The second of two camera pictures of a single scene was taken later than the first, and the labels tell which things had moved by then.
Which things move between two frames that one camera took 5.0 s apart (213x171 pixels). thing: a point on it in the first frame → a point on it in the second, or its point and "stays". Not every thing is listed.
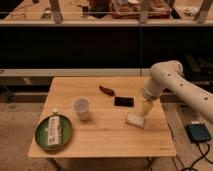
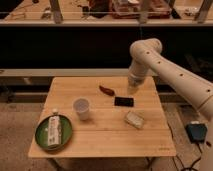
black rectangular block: (123, 101) stays
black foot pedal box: (197, 132) stays
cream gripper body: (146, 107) → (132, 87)
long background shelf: (106, 12) stays
